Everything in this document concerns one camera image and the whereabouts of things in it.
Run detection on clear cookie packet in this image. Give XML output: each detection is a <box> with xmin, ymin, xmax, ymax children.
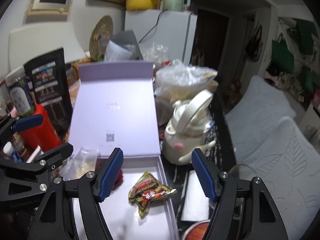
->
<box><xmin>59</xmin><ymin>147</ymin><xmax>100</xmax><ymax>181</ymax></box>

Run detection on red gold snack packet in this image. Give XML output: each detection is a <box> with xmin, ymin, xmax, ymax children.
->
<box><xmin>128</xmin><ymin>171</ymin><xmax>177</xmax><ymax>218</ymax></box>

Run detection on red fluffy scrunchie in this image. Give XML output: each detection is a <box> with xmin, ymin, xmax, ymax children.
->
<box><xmin>96</xmin><ymin>160</ymin><xmax>123</xmax><ymax>194</ymax></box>

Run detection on red canister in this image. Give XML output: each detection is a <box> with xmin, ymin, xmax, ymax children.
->
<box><xmin>20</xmin><ymin>104</ymin><xmax>62</xmax><ymax>152</ymax></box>

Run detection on dark tea jar white lid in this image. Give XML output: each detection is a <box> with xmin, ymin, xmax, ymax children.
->
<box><xmin>5</xmin><ymin>73</ymin><xmax>35</xmax><ymax>117</ymax></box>

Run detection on white paper roll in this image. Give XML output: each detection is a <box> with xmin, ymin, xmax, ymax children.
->
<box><xmin>181</xmin><ymin>170</ymin><xmax>209</xmax><ymax>222</ymax></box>

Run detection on black snack pouch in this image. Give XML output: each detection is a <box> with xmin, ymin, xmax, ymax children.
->
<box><xmin>23</xmin><ymin>48</ymin><xmax>73</xmax><ymax>136</ymax></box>

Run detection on cream cartoon water bottle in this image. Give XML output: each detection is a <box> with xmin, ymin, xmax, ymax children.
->
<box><xmin>162</xmin><ymin>89</ymin><xmax>216</xmax><ymax>165</ymax></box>

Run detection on red apple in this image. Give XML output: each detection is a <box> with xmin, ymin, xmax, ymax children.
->
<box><xmin>185</xmin><ymin>222</ymin><xmax>209</xmax><ymax>240</ymax></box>

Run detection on grey leaf pattern cushion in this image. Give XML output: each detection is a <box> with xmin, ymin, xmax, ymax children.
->
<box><xmin>225</xmin><ymin>75</ymin><xmax>296</xmax><ymax>133</ymax></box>

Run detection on white foam board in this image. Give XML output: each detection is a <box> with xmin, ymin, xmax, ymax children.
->
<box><xmin>8</xmin><ymin>22</ymin><xmax>87</xmax><ymax>70</ymax></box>

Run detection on clear plastic food bag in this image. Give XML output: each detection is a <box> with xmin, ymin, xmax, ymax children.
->
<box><xmin>154</xmin><ymin>58</ymin><xmax>218</xmax><ymax>126</ymax></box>

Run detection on woven round mat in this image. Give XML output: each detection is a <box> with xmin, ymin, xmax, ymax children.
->
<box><xmin>89</xmin><ymin>15</ymin><xmax>113</xmax><ymax>61</ymax></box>

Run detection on green tote bag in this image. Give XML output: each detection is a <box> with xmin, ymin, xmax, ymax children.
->
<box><xmin>271</xmin><ymin>40</ymin><xmax>295</xmax><ymax>74</ymax></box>

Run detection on white mini fridge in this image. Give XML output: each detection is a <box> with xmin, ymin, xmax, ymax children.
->
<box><xmin>125</xmin><ymin>10</ymin><xmax>197</xmax><ymax>65</ymax></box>

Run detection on wall intercom monitor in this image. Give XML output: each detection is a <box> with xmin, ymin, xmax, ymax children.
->
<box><xmin>27</xmin><ymin>0</ymin><xmax>73</xmax><ymax>16</ymax></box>

